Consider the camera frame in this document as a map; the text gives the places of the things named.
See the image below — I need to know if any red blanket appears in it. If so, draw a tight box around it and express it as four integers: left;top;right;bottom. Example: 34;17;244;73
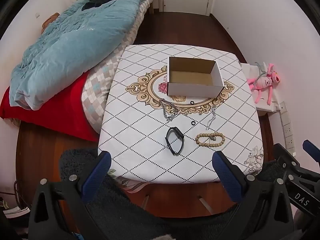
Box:
0;71;100;142

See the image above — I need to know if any light blue quilt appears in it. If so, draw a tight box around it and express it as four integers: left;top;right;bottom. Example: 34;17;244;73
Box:
10;0;162;110

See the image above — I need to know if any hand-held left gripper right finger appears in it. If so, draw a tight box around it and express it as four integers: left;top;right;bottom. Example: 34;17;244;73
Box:
212;151;294;240

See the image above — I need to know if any brown soft toy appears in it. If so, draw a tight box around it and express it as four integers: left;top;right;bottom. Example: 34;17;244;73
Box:
41;12;60;33

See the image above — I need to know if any wooden bead bracelet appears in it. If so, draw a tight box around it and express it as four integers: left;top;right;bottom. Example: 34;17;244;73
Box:
195;133;225;148

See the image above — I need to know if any white cardboard box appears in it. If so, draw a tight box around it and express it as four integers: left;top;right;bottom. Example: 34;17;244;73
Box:
167;56;224;98

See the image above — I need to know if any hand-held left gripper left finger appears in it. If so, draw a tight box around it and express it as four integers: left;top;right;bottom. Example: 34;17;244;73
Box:
28;151;112;240

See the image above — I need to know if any dark grey fluffy rug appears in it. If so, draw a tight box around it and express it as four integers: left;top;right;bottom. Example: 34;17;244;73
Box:
59;149;285;240

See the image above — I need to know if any white power strip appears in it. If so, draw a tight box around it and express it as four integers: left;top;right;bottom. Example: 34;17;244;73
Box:
279;101;297;155

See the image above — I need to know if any pink plush toy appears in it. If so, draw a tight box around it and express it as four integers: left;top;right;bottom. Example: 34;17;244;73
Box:
247;62;282;105

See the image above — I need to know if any diamond patterned tablecloth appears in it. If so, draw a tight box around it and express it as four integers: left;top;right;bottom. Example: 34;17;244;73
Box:
97;44;265;184

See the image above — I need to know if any black wristwatch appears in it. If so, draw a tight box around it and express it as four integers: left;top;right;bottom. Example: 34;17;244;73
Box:
165;127;185;156

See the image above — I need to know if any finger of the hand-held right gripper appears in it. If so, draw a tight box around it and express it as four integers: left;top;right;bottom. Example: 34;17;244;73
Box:
302;140;320;160
274;144;304;180

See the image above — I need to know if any thin silver chain bracelet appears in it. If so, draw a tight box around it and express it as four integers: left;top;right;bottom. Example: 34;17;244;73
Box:
205;107;217;131

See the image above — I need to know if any wooden bed frame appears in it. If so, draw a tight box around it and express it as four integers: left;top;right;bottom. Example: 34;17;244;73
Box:
147;0;160;14

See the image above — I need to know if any thick silver chain necklace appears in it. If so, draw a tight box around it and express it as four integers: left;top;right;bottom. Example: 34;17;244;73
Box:
159;99;178;123

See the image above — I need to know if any stack of papers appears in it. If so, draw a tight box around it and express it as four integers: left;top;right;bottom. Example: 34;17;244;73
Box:
2;205;30;218

